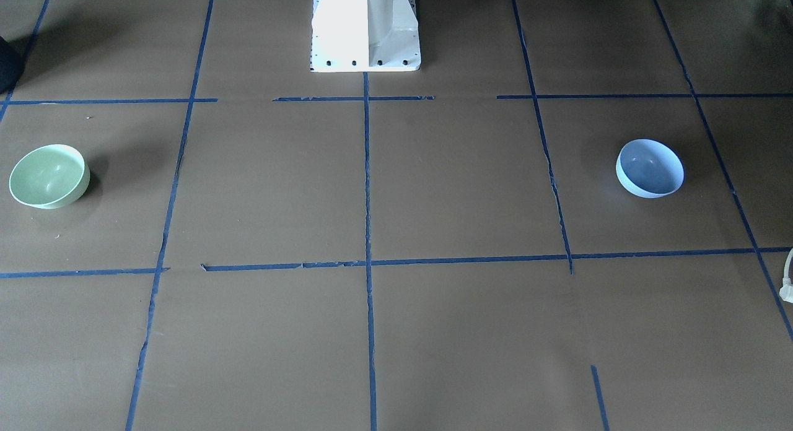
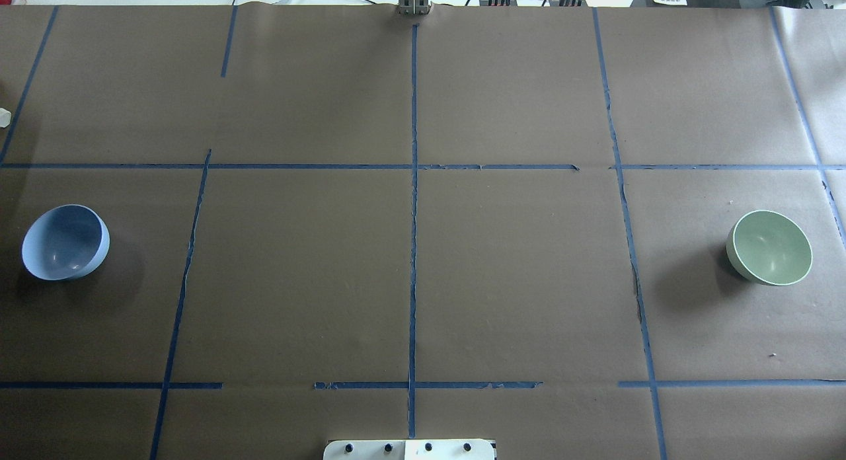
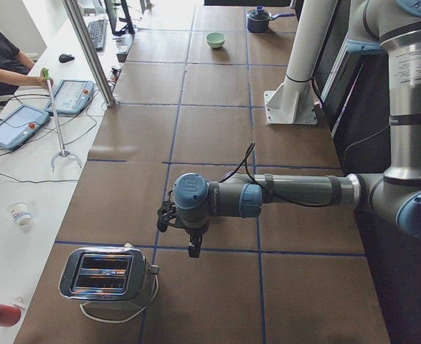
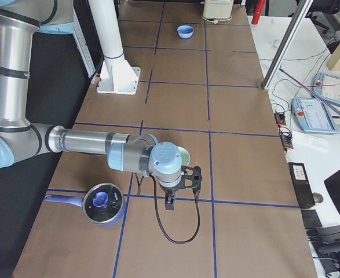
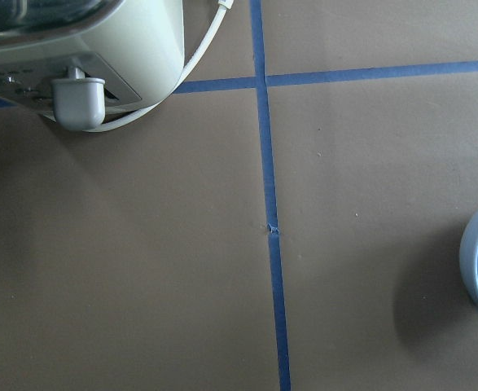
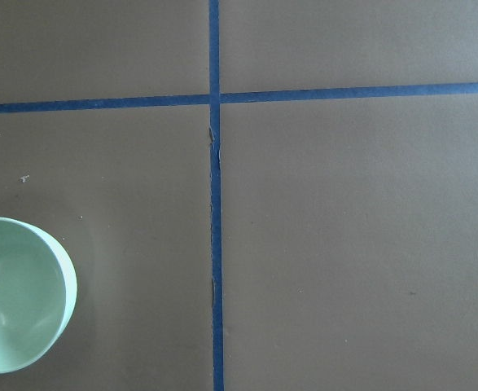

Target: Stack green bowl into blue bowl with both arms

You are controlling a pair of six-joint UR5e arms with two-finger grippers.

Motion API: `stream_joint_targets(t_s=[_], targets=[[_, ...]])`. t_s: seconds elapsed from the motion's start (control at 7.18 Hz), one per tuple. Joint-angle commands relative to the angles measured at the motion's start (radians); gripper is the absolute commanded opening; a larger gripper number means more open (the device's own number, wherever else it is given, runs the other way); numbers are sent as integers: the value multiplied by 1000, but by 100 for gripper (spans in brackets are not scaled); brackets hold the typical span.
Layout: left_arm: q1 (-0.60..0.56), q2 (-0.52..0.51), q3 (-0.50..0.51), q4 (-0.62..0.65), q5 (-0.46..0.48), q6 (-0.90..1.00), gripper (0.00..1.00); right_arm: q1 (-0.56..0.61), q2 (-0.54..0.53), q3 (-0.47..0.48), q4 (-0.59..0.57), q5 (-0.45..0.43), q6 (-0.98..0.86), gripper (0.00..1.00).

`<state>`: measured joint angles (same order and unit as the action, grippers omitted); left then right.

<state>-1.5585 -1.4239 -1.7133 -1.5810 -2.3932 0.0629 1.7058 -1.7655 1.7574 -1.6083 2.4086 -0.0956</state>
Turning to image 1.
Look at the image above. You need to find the blue bowl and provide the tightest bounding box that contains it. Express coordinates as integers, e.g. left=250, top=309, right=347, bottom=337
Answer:
left=615, top=139, right=685, bottom=199

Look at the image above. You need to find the green bowl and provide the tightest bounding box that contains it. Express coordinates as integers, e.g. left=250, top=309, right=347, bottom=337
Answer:
left=9, top=145, right=90, bottom=210

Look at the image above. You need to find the dark object at edge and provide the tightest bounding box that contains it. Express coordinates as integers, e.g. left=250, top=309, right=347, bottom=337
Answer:
left=0, top=38, right=24, bottom=93

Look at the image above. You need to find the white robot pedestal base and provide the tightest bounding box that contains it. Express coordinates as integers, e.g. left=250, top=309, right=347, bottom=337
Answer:
left=310, top=0, right=422, bottom=73

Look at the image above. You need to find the white power cable plug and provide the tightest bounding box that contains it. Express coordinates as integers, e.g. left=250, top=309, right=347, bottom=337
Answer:
left=778, top=248, right=793, bottom=303

